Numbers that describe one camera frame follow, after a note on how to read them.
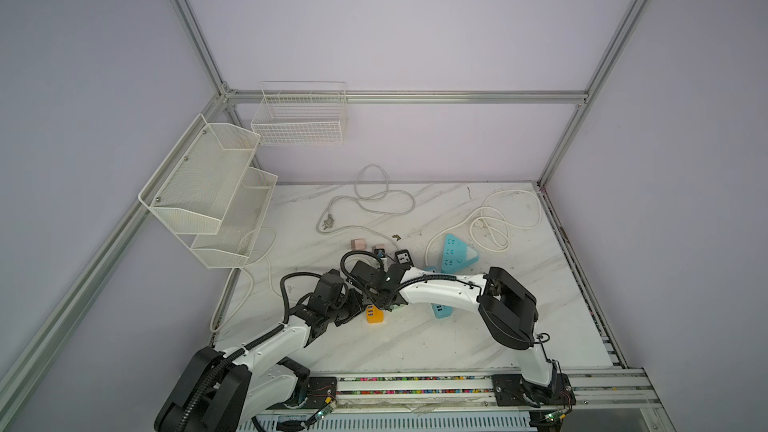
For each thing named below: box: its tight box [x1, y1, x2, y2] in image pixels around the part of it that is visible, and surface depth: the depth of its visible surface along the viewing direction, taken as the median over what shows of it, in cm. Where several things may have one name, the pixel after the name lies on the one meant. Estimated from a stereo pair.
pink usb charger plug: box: [351, 238, 367, 251], surface depth 102 cm
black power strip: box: [395, 249, 414, 267], surface depth 98 cm
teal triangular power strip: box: [442, 234, 480, 274], surface depth 97 cm
